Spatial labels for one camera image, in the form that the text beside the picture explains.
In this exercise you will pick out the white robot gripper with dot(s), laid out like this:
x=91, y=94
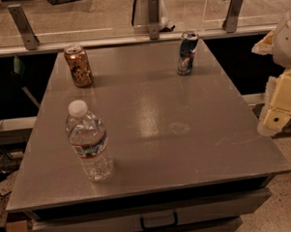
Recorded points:
x=287, y=45

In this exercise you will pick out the dented blue redbull can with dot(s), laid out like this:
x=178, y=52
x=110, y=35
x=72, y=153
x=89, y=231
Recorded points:
x=187, y=48

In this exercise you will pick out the gold soda can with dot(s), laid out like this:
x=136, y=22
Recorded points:
x=77, y=59

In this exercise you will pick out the clear plastic water bottle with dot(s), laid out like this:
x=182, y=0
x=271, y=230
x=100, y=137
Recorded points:
x=87, y=135

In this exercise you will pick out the metal horizontal rail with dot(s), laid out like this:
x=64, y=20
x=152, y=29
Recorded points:
x=140, y=39

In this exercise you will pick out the right metal railing bracket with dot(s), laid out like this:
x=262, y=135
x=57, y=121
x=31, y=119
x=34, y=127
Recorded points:
x=231, y=20

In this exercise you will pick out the metal railing bracket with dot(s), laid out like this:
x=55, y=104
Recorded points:
x=22, y=24
x=231, y=20
x=154, y=11

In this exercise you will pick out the middle metal railing bracket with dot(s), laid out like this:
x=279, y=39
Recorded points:
x=154, y=11

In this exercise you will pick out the left metal railing bracket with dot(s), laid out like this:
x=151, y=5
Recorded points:
x=22, y=24

